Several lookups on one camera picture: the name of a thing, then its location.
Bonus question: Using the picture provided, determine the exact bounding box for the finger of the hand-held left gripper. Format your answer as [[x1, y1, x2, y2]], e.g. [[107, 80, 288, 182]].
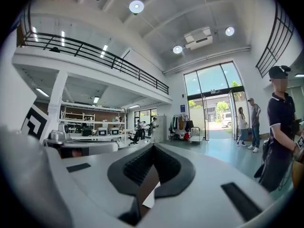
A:
[[60, 140, 119, 160]]

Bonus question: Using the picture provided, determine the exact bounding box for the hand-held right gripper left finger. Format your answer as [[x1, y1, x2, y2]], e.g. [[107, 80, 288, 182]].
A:
[[45, 142, 155, 228]]

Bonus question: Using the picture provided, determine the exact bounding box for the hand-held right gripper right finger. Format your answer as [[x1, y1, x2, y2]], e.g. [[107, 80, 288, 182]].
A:
[[142, 142, 279, 228]]

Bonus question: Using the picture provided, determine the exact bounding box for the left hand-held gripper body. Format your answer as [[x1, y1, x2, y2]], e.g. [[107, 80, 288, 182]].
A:
[[20, 103, 72, 150]]

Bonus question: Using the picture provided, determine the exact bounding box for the white shelving unit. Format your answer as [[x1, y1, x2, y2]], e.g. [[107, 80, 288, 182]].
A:
[[58, 100, 129, 149]]

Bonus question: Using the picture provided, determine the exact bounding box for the black office chair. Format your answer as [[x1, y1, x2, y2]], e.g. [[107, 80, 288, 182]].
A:
[[128, 129, 141, 147]]

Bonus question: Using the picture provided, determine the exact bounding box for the metal platform trolley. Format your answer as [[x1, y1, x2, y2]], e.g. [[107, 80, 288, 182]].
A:
[[188, 126, 205, 144]]

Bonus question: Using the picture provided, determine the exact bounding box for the white locker cabinet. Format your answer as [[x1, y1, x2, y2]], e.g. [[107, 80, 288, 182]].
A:
[[155, 114, 167, 143]]

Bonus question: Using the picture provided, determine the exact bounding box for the clothes rack with garments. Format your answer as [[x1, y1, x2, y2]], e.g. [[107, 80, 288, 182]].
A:
[[168, 114, 194, 142]]

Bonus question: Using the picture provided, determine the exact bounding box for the white parked car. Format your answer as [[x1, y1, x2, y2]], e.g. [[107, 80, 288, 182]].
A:
[[221, 112, 232, 128]]

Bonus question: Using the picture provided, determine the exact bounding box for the black balcony railing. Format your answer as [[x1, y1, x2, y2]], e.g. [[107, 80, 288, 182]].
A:
[[255, 0, 295, 78], [17, 3, 170, 95]]

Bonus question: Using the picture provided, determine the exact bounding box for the tall glass entrance door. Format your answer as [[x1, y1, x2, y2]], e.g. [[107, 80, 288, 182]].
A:
[[183, 61, 246, 143]]

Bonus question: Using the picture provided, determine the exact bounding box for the white ceiling air conditioner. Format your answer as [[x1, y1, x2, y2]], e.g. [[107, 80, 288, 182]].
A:
[[183, 27, 214, 51]]

